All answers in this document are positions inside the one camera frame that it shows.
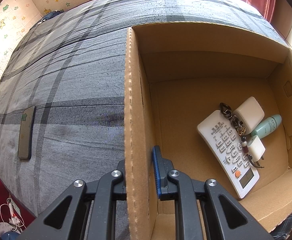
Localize small white charger plug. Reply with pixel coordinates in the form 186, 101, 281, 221
247, 135, 265, 162

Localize white cable on floor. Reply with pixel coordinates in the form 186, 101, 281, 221
0, 197, 27, 233

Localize large white charger plug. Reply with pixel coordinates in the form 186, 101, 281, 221
233, 96, 265, 133

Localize brown cardboard box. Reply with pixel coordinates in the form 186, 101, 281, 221
124, 22, 292, 239

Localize white remote control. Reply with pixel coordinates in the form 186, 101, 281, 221
197, 110, 259, 199

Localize black smartphone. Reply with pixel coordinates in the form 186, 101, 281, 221
17, 106, 36, 160

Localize grey plaid bed sheet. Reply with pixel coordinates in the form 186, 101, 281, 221
0, 0, 284, 220

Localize beaded keychain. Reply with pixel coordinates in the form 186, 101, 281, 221
219, 102, 264, 168

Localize teal cosmetic bottle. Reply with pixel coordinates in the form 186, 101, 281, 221
251, 114, 282, 139

